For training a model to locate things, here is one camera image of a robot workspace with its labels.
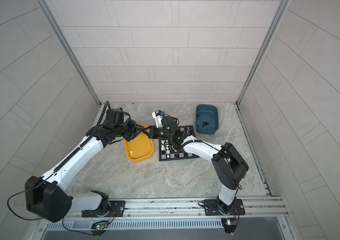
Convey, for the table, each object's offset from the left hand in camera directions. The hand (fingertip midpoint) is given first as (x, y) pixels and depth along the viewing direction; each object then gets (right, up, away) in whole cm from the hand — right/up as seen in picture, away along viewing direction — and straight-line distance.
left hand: (148, 125), depth 77 cm
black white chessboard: (+9, -18, +10) cm, 22 cm away
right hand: (-3, -3, 0) cm, 5 cm away
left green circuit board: (-19, -43, -12) cm, 48 cm away
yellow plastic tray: (-8, -16, +15) cm, 24 cm away
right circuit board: (+39, -45, -9) cm, 61 cm away
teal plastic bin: (+36, +2, +29) cm, 46 cm away
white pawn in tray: (-13, -17, +12) cm, 25 cm away
